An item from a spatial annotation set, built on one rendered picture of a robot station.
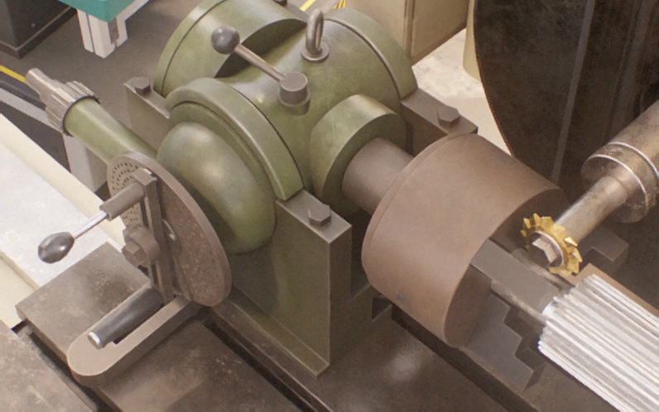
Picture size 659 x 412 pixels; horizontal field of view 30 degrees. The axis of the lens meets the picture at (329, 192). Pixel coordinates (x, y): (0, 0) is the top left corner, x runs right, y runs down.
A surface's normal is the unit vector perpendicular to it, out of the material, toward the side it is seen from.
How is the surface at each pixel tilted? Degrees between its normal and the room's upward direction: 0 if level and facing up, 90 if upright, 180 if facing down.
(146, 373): 0
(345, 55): 17
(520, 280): 35
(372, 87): 47
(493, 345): 65
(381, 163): 11
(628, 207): 90
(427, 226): 40
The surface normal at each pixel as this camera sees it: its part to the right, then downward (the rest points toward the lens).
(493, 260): -0.40, -0.23
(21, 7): 0.83, 0.42
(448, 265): -0.55, 0.00
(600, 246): -0.06, -0.61
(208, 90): -0.15, -0.76
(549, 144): -0.71, 0.53
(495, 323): -0.64, 0.21
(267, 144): 0.43, -0.20
